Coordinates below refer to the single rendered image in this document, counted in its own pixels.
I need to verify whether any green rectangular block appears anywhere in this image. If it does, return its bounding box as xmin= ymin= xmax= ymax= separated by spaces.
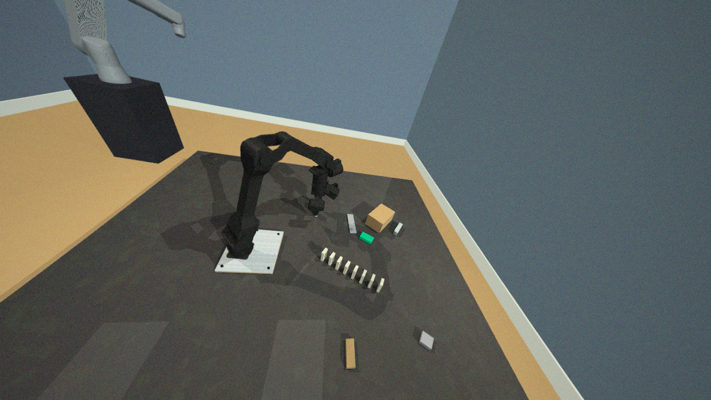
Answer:
xmin=359 ymin=232 xmax=374 ymax=244

